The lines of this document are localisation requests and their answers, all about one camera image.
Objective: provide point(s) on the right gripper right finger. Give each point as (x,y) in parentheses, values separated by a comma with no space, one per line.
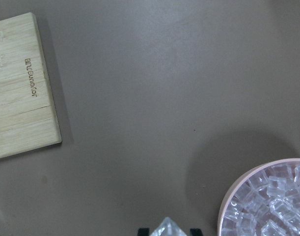
(196,232)

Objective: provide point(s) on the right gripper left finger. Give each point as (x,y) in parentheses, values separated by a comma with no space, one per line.
(143,232)

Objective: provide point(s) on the clear ice cube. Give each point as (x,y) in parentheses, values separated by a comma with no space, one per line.
(168,227)

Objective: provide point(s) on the pink bowl of ice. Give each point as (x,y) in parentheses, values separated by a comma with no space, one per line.
(264,201)

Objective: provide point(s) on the bamboo cutting board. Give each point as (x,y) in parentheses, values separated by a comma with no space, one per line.
(28,118)

